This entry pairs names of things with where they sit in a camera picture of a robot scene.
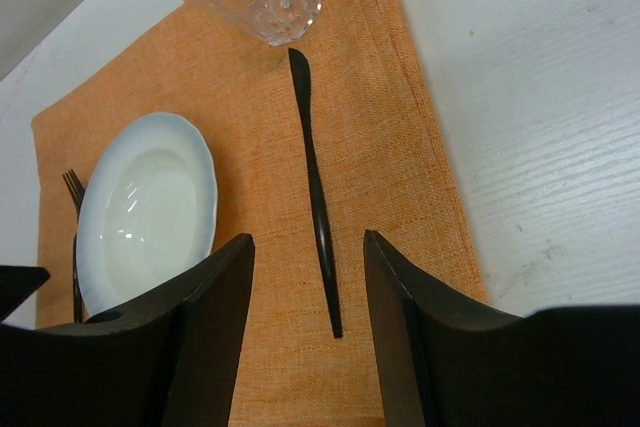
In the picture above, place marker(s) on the black plastic knife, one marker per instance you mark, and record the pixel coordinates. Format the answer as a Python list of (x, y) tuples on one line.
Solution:
[(301, 79)]

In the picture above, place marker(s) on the orange cloth napkin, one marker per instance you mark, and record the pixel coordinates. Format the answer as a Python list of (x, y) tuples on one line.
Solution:
[(383, 167)]

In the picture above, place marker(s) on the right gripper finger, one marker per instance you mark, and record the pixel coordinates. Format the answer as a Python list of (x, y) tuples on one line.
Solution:
[(445, 359)]

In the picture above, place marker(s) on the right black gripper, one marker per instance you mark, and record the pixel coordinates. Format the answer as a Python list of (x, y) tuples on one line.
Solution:
[(168, 357)]

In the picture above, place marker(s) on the clear plastic plate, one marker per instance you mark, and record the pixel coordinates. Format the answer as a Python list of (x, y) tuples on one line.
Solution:
[(149, 211)]

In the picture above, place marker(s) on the black plastic fork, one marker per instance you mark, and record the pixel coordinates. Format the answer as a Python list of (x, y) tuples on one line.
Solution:
[(76, 191)]

